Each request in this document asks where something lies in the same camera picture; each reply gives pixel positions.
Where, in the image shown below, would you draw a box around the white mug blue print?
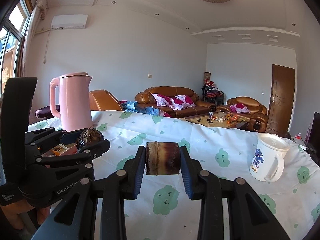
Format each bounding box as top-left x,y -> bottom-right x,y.
249,133 -> 289,183

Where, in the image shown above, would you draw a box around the person left hand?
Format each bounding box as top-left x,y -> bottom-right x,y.
0,199 -> 51,230

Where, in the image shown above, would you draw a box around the pink electric kettle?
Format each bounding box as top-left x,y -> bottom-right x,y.
49,72 -> 93,132

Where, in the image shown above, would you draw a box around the pink curtain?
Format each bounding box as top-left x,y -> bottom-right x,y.
17,0 -> 48,77

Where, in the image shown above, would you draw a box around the white cloud-print tablecloth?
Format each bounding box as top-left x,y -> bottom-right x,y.
27,110 -> 320,240

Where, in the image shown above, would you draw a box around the pink floral pillow left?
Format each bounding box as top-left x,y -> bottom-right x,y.
152,93 -> 173,109

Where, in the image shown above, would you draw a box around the wooden coffee table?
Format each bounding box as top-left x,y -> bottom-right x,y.
181,112 -> 249,129

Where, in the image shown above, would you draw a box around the brown leather armchair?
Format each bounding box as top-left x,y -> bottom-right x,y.
216,96 -> 268,133

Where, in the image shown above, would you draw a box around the white wall air conditioner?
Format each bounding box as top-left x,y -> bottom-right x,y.
51,15 -> 88,29

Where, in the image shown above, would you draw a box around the striped brown sugarcane piece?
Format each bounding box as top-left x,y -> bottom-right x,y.
146,141 -> 181,176

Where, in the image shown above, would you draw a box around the black television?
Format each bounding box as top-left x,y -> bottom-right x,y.
307,112 -> 320,157

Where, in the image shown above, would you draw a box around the long brown leather sofa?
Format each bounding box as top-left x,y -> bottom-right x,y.
135,86 -> 216,118

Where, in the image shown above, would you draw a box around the pink floral pillow right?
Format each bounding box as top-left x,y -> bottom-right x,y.
171,95 -> 196,110

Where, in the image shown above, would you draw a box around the orange leather chair back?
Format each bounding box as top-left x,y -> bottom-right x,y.
89,89 -> 123,111

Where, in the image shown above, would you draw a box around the purple cushioned stool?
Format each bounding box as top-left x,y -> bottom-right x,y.
35,106 -> 54,119

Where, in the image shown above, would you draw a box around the blue plaid cloth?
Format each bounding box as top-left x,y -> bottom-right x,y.
120,101 -> 168,116

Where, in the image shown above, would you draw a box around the window with frame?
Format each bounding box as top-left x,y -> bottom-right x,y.
0,0 -> 30,96

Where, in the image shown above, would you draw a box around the brown wooden door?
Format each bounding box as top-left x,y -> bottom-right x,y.
266,64 -> 295,137

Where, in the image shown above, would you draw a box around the pink floral armchair pillow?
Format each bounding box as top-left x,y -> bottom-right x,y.
230,103 -> 250,113

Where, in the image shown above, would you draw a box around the pink gold tin box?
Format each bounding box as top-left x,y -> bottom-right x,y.
42,143 -> 78,158

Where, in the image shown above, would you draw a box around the stacked red chairs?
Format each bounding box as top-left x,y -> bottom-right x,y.
202,79 -> 225,106

